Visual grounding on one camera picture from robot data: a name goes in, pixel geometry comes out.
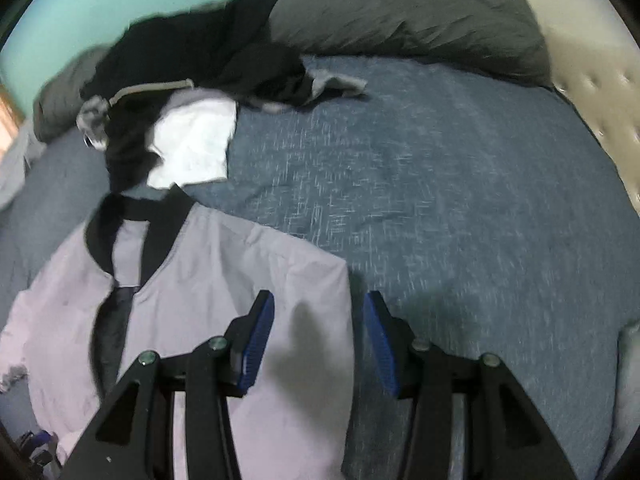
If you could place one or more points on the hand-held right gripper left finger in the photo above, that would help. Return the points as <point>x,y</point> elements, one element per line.
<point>257,345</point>

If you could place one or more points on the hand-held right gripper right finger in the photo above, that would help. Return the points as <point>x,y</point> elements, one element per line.
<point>381,347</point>

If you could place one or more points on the light grey jacket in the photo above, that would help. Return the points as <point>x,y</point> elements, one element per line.
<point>225,260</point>

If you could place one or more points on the pile of dark clothes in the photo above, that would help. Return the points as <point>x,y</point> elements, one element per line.
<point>200,45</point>

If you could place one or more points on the white shirt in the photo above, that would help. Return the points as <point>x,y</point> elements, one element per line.
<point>195,145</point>

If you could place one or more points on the small grey cloth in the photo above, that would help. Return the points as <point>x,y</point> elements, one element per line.
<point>340,82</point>

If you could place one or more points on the grey sweatshirt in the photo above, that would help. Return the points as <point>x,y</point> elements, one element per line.
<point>92,117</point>

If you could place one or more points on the pale grey blanket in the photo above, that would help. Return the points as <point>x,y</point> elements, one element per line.
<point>15,170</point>

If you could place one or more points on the dark grey rolled duvet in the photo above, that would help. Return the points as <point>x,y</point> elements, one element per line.
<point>400,15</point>

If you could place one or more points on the cream tufted headboard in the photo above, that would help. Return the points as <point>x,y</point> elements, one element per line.
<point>595,60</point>

